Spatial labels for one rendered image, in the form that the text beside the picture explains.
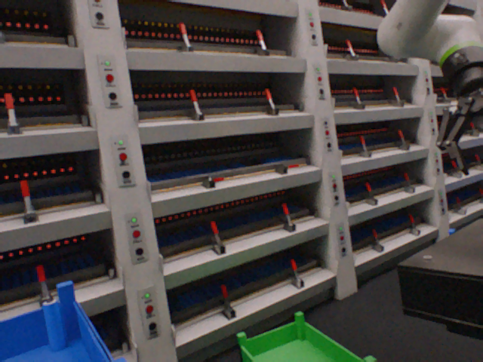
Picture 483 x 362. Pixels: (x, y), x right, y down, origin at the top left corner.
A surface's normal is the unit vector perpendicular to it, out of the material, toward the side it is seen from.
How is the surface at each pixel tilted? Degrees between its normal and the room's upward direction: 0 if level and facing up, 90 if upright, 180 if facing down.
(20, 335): 90
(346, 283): 90
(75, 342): 0
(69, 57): 108
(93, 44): 90
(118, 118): 90
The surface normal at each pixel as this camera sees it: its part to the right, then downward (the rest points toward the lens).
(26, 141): 0.57, 0.27
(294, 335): 0.38, -0.01
